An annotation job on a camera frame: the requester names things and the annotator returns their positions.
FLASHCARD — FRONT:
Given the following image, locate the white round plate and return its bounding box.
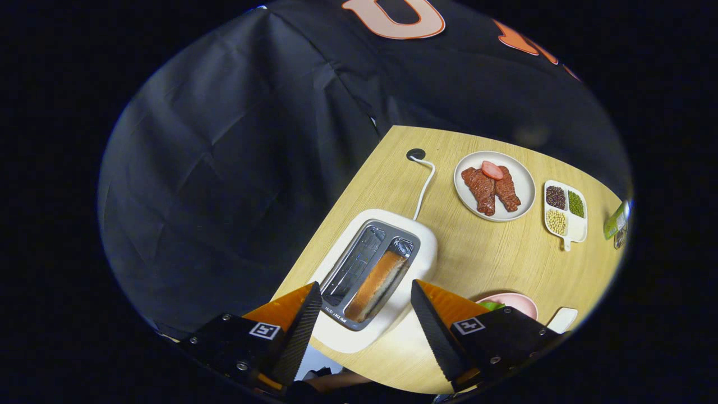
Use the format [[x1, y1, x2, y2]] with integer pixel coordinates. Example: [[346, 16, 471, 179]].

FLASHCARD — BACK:
[[453, 150, 536, 223]]

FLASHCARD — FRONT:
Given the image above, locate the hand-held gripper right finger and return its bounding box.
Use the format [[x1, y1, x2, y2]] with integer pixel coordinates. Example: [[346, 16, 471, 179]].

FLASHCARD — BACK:
[[411, 279, 564, 393]]

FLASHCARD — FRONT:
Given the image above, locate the toasted bread slice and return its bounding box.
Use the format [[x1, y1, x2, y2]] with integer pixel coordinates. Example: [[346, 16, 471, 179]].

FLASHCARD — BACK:
[[344, 251, 408, 323]]

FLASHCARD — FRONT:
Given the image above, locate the brown meat piece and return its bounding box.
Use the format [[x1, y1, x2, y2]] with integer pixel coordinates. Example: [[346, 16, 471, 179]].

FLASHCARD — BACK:
[[461, 167, 496, 217], [495, 166, 522, 213]]

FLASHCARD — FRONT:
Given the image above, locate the silver bottle with green label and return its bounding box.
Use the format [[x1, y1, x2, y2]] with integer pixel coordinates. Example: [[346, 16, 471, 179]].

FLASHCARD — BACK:
[[603, 200, 632, 241]]

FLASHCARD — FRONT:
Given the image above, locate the white square plate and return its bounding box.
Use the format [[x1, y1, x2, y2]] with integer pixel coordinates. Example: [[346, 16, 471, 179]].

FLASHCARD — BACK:
[[547, 307, 578, 334]]

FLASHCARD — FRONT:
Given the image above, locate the white divided dish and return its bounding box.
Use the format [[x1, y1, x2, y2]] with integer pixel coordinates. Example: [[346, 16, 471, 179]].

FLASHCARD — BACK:
[[543, 180, 588, 252]]

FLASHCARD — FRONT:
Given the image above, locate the white toaster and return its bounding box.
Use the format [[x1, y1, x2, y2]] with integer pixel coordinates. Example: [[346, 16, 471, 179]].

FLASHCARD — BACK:
[[307, 209, 438, 354]]

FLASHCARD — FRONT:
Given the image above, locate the black backdrop cloth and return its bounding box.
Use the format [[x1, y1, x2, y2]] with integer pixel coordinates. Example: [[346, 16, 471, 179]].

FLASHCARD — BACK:
[[98, 0, 632, 340]]

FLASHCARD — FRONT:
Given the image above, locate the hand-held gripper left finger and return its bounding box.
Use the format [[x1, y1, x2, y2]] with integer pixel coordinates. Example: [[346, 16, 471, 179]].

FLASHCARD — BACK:
[[178, 282, 323, 392]]

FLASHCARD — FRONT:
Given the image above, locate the pink round plate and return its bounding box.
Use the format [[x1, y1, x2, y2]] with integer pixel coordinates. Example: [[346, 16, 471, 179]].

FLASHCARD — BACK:
[[476, 292, 539, 322]]

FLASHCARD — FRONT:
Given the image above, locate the white toaster cable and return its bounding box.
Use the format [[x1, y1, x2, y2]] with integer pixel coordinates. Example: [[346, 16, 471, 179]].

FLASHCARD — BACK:
[[411, 156, 436, 221]]

